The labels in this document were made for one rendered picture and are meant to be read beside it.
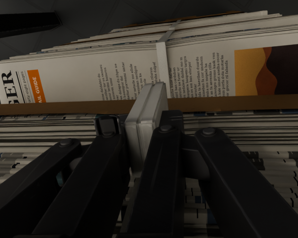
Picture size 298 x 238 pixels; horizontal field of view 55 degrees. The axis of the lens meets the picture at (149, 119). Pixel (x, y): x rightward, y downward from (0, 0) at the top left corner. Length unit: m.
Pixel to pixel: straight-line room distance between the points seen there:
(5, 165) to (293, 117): 0.20
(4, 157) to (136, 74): 0.15
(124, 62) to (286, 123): 0.16
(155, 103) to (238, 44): 0.15
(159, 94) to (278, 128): 0.09
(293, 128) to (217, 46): 0.11
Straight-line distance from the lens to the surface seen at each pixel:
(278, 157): 0.19
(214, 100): 0.28
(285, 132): 0.22
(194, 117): 0.23
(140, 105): 0.15
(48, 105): 0.31
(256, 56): 0.29
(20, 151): 0.22
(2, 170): 0.20
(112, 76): 0.30
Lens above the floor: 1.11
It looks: 68 degrees down
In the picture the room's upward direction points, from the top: 161 degrees counter-clockwise
